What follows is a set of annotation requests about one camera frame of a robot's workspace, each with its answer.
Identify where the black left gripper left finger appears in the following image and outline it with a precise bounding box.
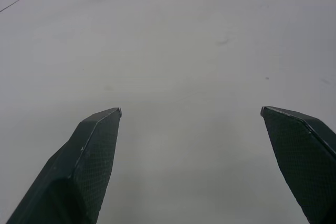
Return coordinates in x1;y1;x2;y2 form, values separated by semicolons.
5;107;122;224

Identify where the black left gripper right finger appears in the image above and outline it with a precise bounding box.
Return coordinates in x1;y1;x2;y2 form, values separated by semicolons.
260;105;336;224

